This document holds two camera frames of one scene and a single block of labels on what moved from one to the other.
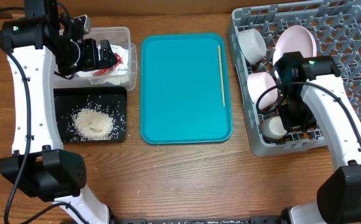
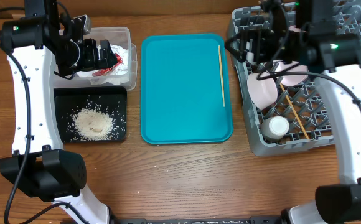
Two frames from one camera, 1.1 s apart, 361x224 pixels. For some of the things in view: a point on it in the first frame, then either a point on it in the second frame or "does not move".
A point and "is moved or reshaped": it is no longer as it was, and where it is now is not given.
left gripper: [93, 62] does not move
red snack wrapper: [119, 61] does not move
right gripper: [294, 121] -> [249, 43]
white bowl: [259, 82] does not move
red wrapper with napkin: [99, 52] is moved or reshaped
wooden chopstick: [221, 74] does not move
